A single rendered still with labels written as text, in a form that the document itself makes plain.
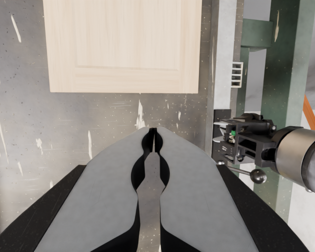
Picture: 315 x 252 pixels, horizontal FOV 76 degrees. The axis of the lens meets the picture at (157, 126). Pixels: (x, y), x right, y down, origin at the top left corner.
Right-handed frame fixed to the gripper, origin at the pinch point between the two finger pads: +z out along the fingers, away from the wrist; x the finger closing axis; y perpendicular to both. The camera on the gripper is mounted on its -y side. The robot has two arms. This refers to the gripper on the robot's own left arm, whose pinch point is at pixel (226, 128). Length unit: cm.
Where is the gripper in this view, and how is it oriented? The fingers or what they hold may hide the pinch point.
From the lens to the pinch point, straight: 51.1
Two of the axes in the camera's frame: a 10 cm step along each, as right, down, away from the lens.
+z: -2.4, -1.7, 9.5
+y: -9.7, 0.3, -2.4
